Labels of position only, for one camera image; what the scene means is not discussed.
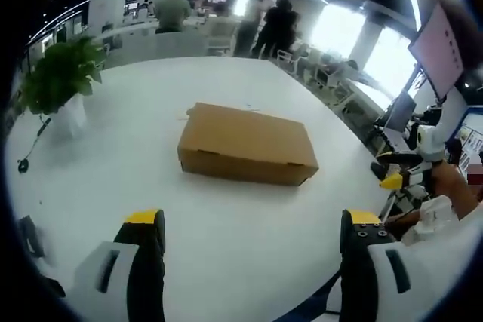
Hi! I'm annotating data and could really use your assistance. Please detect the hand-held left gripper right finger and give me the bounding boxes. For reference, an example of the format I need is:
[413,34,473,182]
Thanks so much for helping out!
[339,207,420,322]

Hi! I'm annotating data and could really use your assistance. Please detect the person's white shirt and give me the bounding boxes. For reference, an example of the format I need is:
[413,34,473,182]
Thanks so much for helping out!
[405,207,483,315]

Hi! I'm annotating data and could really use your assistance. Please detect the white office chair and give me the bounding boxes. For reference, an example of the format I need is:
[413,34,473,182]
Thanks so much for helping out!
[206,15,237,56]
[276,48,303,75]

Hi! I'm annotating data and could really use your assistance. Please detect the large wall screen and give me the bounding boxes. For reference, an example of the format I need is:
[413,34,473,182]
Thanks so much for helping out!
[406,1,468,101]

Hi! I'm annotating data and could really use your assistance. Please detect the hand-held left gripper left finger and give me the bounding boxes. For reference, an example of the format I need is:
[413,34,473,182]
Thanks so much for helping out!
[71,207,167,322]

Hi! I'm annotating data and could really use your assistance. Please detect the black cable with round puck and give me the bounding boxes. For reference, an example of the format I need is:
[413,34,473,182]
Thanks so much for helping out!
[16,116,52,173]

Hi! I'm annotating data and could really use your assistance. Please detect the grey desk monitor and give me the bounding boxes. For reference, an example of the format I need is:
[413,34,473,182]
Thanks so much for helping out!
[383,90,418,138]

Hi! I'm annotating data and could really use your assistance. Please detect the green potted plant white pot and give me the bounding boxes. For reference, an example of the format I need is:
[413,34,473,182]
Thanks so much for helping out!
[20,36,109,139]

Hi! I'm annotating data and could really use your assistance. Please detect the brown cardboard shoe box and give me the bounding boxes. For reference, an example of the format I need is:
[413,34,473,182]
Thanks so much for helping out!
[177,102,320,187]

